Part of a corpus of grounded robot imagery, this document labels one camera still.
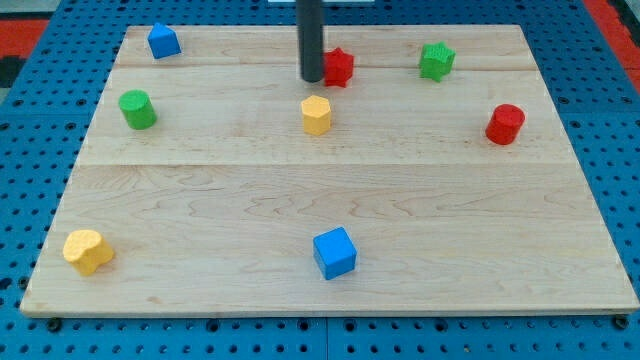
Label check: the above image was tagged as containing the green cylinder block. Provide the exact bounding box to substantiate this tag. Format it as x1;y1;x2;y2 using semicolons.
118;89;157;130

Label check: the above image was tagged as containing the yellow heart block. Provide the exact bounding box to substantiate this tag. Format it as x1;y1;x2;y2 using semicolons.
62;229;115;276

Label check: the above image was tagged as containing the blue cube block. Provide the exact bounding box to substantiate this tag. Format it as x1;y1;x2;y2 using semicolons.
313;227;357;280

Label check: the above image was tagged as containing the red cylinder block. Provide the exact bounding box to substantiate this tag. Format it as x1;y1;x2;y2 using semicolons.
485;104;526;145

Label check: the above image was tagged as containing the yellow hexagon block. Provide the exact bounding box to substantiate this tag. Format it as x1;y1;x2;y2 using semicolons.
301;95;332;136

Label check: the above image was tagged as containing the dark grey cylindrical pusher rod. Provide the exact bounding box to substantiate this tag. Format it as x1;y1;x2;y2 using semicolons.
296;0;324;83

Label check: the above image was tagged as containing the green star block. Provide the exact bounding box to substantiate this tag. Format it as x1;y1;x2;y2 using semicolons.
419;42;456;82

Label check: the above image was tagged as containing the light wooden board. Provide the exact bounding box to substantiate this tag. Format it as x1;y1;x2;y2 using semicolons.
21;25;639;318

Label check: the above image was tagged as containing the red star block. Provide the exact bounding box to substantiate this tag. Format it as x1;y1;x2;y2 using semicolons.
324;48;354;88

